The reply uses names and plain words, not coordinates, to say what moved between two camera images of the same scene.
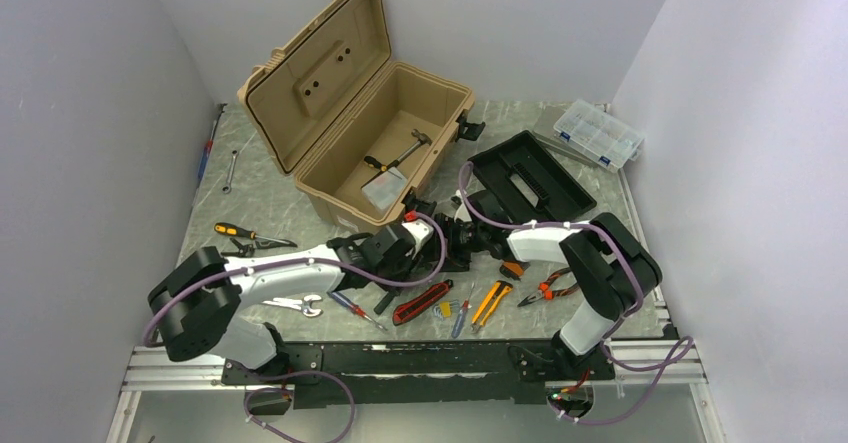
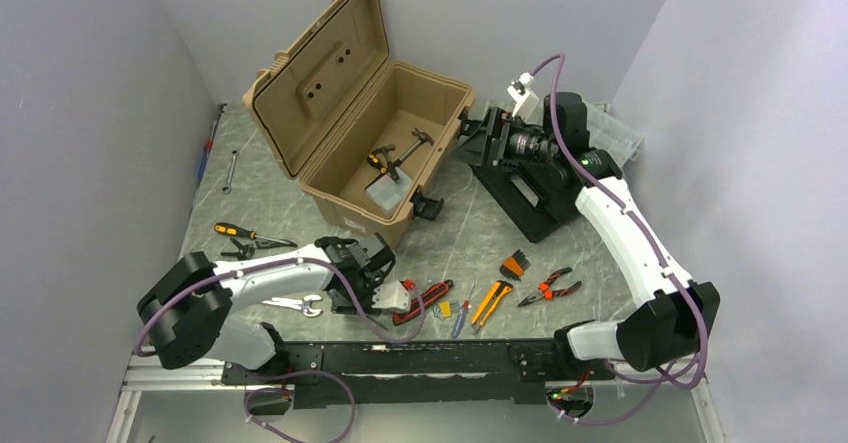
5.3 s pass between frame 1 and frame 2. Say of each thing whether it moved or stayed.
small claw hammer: moved
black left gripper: moved
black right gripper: moved
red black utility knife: stayed
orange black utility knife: stayed
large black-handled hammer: stayed
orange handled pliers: stayed
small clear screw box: stayed
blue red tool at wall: stayed
